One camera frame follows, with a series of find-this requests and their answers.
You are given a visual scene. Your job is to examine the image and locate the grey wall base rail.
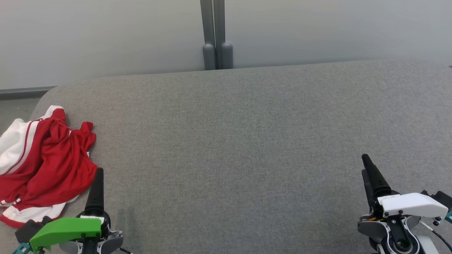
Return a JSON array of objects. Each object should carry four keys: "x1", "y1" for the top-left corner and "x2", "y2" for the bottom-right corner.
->
[{"x1": 0, "y1": 86, "x2": 57, "y2": 100}]

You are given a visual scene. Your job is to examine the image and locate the thin right arm cable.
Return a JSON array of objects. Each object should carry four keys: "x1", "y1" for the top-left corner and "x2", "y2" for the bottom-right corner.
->
[{"x1": 420, "y1": 219, "x2": 452, "y2": 253}]

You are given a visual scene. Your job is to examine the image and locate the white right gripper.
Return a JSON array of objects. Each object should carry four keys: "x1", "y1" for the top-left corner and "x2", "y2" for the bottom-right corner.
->
[{"x1": 357, "y1": 154, "x2": 449, "y2": 239}]

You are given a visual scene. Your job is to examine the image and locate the grey partition post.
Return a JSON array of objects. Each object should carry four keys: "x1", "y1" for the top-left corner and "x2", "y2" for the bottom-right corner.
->
[
  {"x1": 213, "y1": 0, "x2": 233, "y2": 70},
  {"x1": 200, "y1": 0, "x2": 216, "y2": 71}
]

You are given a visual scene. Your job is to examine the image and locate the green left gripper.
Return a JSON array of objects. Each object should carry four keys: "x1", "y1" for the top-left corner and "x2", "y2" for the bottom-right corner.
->
[{"x1": 30, "y1": 168, "x2": 111, "y2": 253}]

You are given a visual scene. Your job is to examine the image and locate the red white shorts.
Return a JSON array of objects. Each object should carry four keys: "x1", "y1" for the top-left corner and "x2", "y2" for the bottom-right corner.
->
[{"x1": 0, "y1": 120, "x2": 98, "y2": 228}]

